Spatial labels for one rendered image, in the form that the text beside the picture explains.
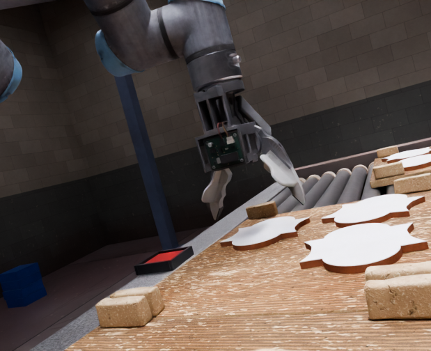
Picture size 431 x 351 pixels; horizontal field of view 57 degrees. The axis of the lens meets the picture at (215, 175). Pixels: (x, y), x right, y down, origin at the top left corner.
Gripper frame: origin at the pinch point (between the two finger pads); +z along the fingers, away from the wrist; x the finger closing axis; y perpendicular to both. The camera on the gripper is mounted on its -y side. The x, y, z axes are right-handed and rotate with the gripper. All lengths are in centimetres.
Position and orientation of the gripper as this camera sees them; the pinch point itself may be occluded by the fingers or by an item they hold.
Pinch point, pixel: (260, 212)
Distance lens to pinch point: 62.6
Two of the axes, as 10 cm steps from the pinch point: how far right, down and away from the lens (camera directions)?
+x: 8.6, -2.0, -4.7
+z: 2.7, 9.6, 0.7
